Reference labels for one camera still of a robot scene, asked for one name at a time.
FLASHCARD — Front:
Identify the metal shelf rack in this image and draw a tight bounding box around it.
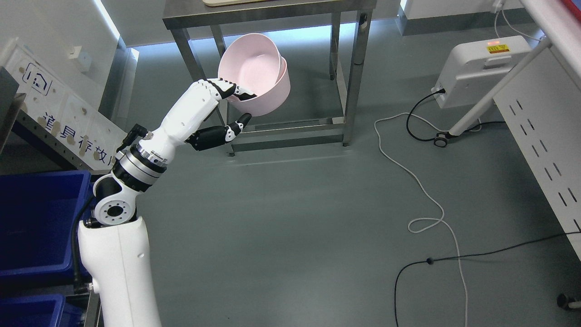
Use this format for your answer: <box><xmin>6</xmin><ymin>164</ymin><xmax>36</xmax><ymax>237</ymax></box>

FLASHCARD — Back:
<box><xmin>1</xmin><ymin>68</ymin><xmax>104</xmax><ymax>327</ymax></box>

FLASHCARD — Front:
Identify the white wall socket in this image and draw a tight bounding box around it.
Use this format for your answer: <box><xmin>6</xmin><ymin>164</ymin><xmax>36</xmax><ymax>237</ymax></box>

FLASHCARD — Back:
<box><xmin>68</xmin><ymin>46</ymin><xmax>93</xmax><ymax>73</ymax></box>

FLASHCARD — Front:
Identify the white cable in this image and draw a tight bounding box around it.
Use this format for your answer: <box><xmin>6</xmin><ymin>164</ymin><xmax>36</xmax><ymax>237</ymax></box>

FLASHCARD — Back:
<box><xmin>374</xmin><ymin>9</ymin><xmax>545</xmax><ymax>327</ymax></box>

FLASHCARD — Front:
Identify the blue bin lower left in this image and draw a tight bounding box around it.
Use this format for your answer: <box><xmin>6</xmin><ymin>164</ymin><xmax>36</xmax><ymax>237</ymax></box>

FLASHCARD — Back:
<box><xmin>0</xmin><ymin>170</ymin><xmax>91</xmax><ymax>286</ymax></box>

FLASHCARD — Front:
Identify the white perforated panel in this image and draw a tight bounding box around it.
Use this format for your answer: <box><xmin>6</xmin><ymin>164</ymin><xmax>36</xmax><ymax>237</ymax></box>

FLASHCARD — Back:
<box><xmin>493</xmin><ymin>46</ymin><xmax>581</xmax><ymax>255</ymax></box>

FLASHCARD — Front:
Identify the white sign board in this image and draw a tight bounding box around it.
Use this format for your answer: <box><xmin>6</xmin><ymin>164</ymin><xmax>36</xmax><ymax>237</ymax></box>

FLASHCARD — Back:
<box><xmin>1</xmin><ymin>39</ymin><xmax>126</xmax><ymax>170</ymax></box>

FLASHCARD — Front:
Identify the black power cable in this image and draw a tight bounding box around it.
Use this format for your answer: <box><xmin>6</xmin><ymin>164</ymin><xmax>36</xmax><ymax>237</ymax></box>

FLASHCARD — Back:
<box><xmin>406</xmin><ymin>89</ymin><xmax>507</xmax><ymax>142</ymax></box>

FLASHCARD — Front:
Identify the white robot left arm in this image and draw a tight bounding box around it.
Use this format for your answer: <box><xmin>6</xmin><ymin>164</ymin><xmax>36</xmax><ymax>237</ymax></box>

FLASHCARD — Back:
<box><xmin>77</xmin><ymin>127</ymin><xmax>183</xmax><ymax>327</ymax></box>

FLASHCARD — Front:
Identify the pink bowl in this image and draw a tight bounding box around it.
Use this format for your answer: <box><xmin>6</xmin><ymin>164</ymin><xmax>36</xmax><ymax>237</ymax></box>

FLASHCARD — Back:
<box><xmin>217</xmin><ymin>33</ymin><xmax>282</xmax><ymax>96</ymax></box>
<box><xmin>227</xmin><ymin>57</ymin><xmax>291</xmax><ymax>117</ymax></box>

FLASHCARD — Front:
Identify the beige plastic tray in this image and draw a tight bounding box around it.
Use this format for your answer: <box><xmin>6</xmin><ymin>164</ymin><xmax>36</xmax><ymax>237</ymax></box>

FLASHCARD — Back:
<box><xmin>202</xmin><ymin>0</ymin><xmax>269</xmax><ymax>7</ymax></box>

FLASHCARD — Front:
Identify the stainless steel table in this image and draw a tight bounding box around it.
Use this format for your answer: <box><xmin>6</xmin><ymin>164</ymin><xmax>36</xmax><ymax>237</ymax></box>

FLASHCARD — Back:
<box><xmin>162</xmin><ymin>0</ymin><xmax>376</xmax><ymax>157</ymax></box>

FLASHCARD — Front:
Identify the white charging unit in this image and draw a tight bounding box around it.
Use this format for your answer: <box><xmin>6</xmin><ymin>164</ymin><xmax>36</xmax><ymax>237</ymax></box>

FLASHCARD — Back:
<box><xmin>432</xmin><ymin>36</ymin><xmax>532</xmax><ymax>109</ymax></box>

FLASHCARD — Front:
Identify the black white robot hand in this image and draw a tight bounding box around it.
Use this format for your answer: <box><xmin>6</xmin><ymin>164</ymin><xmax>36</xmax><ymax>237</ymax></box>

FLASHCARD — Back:
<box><xmin>140</xmin><ymin>78</ymin><xmax>256</xmax><ymax>157</ymax></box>

